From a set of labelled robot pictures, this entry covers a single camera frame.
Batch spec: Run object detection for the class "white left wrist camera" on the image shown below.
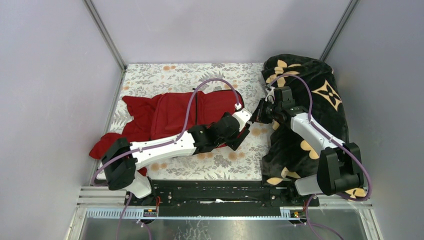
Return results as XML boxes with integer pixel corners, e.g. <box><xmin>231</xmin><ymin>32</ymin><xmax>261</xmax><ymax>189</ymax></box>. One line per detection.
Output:
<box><xmin>232</xmin><ymin>103</ymin><xmax>252</xmax><ymax>132</ymax></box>

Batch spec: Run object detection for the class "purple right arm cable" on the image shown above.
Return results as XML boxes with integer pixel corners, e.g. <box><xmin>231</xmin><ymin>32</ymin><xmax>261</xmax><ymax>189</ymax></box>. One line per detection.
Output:
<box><xmin>264</xmin><ymin>74</ymin><xmax>373</xmax><ymax>240</ymax></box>

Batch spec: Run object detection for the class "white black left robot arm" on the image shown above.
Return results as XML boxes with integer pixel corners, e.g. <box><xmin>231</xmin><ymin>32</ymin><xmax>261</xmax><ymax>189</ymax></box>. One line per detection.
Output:
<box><xmin>100</xmin><ymin>108</ymin><xmax>252</xmax><ymax>206</ymax></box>

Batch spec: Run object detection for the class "black blanket with tan flowers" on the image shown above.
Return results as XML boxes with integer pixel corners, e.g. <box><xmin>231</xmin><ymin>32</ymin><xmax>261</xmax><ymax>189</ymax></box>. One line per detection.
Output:
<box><xmin>261</xmin><ymin>54</ymin><xmax>369</xmax><ymax>202</ymax></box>

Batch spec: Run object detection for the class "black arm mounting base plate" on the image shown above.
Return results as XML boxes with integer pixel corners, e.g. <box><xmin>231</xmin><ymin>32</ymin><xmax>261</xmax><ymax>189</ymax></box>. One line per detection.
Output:
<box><xmin>125</xmin><ymin>180</ymin><xmax>309</xmax><ymax>218</ymax></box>

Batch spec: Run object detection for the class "red student backpack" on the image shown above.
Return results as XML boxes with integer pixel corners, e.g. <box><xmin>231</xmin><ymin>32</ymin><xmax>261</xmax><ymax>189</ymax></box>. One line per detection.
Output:
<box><xmin>150</xmin><ymin>89</ymin><xmax>237</xmax><ymax>140</ymax></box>

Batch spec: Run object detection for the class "floral patterned table mat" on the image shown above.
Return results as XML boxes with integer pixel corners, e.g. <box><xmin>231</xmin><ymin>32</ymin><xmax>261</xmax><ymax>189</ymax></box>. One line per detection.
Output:
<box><xmin>109</xmin><ymin>63</ymin><xmax>273</xmax><ymax>181</ymax></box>

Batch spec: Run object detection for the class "red cloth garment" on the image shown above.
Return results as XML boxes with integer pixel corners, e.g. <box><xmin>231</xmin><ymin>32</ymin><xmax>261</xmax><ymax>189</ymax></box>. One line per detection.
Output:
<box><xmin>88</xmin><ymin>94</ymin><xmax>163</xmax><ymax>160</ymax></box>

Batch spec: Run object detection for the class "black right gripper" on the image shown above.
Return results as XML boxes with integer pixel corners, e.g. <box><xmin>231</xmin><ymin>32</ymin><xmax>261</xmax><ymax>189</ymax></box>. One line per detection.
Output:
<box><xmin>248</xmin><ymin>98</ymin><xmax>282</xmax><ymax>125</ymax></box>

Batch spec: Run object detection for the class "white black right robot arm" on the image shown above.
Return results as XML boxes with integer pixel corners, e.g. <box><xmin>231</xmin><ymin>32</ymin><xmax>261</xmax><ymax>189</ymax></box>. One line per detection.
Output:
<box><xmin>251</xmin><ymin>86</ymin><xmax>365</xmax><ymax>206</ymax></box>

